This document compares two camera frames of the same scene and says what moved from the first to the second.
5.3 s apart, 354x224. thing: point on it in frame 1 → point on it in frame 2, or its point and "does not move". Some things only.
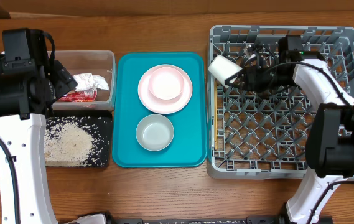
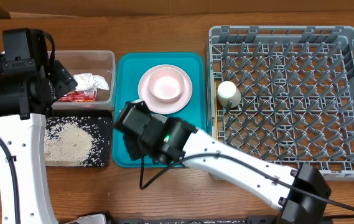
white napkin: [87, 81] does not move
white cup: [221, 68] → [228, 91]
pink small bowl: [166, 83] does not move
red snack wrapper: [79, 96] does not move
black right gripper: [249, 78] → [132, 154]
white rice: [66, 144] does not move
